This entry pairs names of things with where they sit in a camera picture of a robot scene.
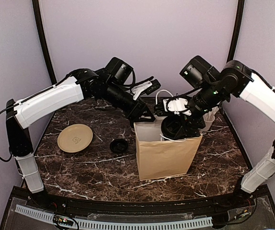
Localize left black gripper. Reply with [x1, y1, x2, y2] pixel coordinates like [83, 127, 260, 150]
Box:
[103, 80, 156, 122]

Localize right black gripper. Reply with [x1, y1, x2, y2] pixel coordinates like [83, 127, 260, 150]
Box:
[174, 80, 225, 139]

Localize white cup holding straws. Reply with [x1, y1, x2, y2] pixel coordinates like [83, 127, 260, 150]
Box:
[200, 121, 214, 134]

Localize brown paper bag white handles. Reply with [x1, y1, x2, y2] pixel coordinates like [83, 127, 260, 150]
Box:
[134, 90, 203, 181]

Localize stack of black cup lids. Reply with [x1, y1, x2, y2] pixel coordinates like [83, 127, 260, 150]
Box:
[109, 138, 128, 154]

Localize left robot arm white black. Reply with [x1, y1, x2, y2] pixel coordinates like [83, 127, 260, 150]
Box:
[0, 57, 161, 209]

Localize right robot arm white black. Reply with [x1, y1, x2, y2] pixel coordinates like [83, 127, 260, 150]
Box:
[154, 56, 275, 208]

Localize bundle of white wrapped straws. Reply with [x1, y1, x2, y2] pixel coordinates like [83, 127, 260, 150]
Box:
[203, 106, 219, 122]

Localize beige round plate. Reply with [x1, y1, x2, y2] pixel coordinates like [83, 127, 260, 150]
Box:
[57, 124, 93, 153]

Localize black right frame post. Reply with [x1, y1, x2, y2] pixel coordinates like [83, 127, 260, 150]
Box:
[227, 0, 245, 62]

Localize black frame post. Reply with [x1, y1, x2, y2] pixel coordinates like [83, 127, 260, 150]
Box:
[227, 0, 245, 62]
[32, 0, 57, 84]

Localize black front table rail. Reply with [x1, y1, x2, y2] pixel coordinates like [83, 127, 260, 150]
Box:
[12, 185, 267, 220]

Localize black left frame post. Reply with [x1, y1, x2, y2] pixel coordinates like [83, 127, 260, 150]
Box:
[32, 0, 57, 84]

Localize white slotted cable duct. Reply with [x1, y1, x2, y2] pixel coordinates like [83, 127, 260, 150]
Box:
[14, 205, 213, 230]

